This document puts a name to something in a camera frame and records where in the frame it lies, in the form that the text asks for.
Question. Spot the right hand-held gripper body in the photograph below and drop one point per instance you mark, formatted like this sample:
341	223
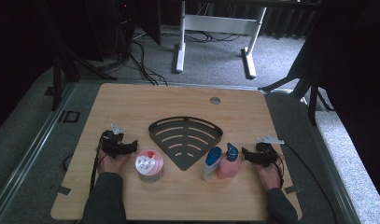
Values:
267	155

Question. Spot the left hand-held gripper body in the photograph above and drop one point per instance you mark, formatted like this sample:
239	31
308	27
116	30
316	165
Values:
111	144

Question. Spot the pink round jar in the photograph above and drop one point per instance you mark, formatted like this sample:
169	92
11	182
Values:
149	165

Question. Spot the white bottle with blue cap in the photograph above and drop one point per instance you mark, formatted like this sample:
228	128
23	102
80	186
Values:
211	163

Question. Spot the black slotted corner shelf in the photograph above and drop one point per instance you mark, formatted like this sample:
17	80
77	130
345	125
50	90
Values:
186	140

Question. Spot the person's left hand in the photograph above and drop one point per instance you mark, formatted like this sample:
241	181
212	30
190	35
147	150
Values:
111	165

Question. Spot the person's right hand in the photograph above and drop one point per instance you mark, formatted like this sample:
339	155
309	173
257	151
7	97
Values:
268	177

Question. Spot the grey tape piece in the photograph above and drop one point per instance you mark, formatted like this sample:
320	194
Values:
62	190
292	189

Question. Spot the grey table grommet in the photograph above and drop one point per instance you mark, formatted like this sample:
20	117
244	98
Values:
215	100

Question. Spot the black tripod stand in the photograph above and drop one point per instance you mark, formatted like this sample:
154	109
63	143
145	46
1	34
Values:
57	77

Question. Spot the dark computer tower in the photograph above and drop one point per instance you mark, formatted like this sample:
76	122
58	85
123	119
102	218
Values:
124	28

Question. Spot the black metal frame stand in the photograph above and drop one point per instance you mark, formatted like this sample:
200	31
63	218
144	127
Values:
312	93

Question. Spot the aluminium rail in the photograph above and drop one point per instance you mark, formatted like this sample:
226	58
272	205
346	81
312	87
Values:
29	149
341	186

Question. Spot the white desk frame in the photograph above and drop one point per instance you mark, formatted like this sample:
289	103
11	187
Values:
220	24

